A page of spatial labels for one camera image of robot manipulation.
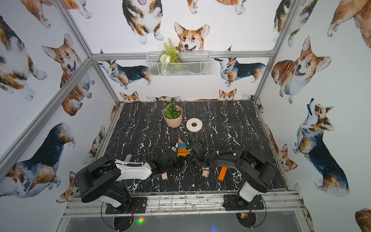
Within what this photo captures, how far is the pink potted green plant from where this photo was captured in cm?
97

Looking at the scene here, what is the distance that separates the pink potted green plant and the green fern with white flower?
30 centimetres

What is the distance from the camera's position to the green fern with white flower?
0.81 meters
